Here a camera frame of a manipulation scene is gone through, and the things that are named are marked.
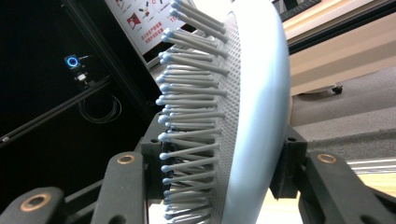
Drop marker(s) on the beige wooden cabinet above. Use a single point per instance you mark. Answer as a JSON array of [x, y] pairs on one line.
[[339, 65]]

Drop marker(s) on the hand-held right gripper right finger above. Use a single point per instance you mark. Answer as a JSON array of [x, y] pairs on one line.
[[288, 168]]

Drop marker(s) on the grey chair leg with caster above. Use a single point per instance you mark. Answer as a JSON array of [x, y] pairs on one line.
[[337, 90]]

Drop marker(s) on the black metal rail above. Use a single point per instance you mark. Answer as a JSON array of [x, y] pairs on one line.
[[339, 31]]

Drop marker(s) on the camera mount clamp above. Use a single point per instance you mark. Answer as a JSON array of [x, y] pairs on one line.
[[83, 79]]

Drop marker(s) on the light blue hairbrush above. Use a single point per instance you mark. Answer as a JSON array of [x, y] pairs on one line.
[[264, 93]]

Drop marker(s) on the white poster with red symbols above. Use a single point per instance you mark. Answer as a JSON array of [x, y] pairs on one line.
[[149, 28]]

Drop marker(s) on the black ribbed strip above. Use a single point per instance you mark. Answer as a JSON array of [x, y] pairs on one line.
[[295, 9]]

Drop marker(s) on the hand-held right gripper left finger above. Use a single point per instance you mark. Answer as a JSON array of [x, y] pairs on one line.
[[153, 174]]

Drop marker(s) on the black metal frame bar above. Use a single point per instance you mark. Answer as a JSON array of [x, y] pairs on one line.
[[102, 49], [53, 112]]

